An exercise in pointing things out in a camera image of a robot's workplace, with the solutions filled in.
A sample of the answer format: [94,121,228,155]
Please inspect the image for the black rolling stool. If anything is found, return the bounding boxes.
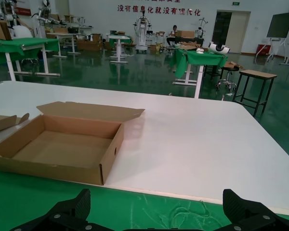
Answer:
[215,65,240,92]

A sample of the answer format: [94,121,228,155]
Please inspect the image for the white frame work table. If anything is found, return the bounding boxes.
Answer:
[172,48,229,99]
[105,33,133,64]
[0,37,61,82]

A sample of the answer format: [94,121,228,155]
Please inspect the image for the red wall lettering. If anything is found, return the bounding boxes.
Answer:
[117,0,202,16]

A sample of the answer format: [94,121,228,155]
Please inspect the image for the large brown cardboard box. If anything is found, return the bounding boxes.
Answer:
[0,20,13,41]

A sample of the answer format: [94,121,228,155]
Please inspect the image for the white robot with arms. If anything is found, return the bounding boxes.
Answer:
[36,0,63,27]

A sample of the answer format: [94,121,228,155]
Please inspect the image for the green table mat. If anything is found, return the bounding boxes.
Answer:
[0,169,289,231]

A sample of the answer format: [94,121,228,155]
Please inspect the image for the white humanoid robot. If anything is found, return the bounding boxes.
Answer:
[132,9,154,54]

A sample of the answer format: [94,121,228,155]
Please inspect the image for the white curved shell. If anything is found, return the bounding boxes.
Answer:
[208,41,231,54]

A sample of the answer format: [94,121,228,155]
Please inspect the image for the dark double door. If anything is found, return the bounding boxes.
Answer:
[211,10,251,54]

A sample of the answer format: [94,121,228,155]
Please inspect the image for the stacked brown cardboard boxes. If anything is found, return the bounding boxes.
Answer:
[76,33,104,51]

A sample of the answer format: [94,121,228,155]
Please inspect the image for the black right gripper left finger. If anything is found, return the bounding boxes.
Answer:
[9,189,104,231]

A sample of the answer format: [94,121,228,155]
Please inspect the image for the seated person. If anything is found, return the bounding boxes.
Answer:
[166,25,182,48]

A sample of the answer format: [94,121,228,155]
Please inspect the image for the red cabinet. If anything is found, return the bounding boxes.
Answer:
[256,44,272,58]

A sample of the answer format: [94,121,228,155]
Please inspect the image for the wooden top black stool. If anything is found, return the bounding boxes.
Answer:
[232,69,278,118]

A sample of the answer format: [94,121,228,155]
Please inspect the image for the flattened cardboard pieces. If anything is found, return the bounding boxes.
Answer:
[178,42,203,51]

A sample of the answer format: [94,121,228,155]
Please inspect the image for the small white robot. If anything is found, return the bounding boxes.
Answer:
[195,17,209,39]

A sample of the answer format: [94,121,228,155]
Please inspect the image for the green table cloth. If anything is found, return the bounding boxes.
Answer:
[0,37,61,65]
[172,48,229,77]
[108,35,133,47]

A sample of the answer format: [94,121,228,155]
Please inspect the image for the open brown cardboard box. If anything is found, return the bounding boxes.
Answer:
[0,113,30,135]
[0,101,145,186]

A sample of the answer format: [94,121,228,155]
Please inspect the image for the screen on white stand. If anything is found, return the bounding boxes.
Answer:
[255,11,289,61]

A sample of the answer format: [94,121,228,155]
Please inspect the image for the person in white shirt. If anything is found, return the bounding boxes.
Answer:
[12,24,36,39]

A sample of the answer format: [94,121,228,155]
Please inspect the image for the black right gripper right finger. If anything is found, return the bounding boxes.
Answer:
[214,189,289,231]

